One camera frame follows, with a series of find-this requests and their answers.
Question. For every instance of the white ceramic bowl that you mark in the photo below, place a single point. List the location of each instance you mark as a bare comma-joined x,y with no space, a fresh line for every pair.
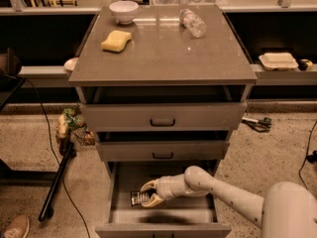
124,11

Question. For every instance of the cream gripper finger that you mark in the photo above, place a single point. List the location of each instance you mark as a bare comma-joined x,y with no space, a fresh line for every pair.
152,184
152,201

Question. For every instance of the clear plastic water bottle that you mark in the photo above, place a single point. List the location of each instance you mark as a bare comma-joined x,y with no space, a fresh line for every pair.
193,23

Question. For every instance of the bottom grey drawer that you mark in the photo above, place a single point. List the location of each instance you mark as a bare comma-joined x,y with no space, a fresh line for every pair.
183,217

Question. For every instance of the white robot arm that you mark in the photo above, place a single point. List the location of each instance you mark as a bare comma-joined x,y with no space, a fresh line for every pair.
288,210

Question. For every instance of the small white plate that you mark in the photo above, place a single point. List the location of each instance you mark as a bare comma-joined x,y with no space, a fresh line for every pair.
70,64

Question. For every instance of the black handled scissors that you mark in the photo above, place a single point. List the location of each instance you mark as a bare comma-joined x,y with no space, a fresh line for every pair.
259,125

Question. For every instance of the yellow black tape measure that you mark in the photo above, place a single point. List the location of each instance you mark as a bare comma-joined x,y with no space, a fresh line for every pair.
305,64

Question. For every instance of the wire basket with snacks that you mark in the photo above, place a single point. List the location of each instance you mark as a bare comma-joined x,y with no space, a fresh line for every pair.
72,122

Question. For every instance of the black table leg with caster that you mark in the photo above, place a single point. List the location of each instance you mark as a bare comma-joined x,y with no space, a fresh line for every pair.
47,209

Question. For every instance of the yellow sponge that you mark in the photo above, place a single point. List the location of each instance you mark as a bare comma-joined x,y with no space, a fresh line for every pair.
116,41

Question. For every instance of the tan sneaker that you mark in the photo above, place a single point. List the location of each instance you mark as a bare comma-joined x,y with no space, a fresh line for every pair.
19,227

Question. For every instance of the top grey drawer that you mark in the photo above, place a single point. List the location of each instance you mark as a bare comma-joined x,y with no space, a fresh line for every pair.
163,117

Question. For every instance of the black power adapter with cable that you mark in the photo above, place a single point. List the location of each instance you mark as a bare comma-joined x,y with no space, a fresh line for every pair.
306,154

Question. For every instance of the white foam takeout container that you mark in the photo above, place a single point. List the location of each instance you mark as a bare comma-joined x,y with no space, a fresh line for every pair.
278,61

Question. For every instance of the grey drawer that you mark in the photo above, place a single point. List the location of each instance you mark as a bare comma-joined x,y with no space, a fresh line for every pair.
183,217
160,151
163,117

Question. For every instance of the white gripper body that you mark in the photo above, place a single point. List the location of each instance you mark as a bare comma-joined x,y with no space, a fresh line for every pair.
165,187

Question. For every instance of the grey drawer cabinet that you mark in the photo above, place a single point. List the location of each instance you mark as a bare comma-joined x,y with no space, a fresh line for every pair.
164,64

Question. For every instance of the middle grey drawer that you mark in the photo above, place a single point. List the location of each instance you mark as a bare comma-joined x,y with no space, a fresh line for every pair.
160,151

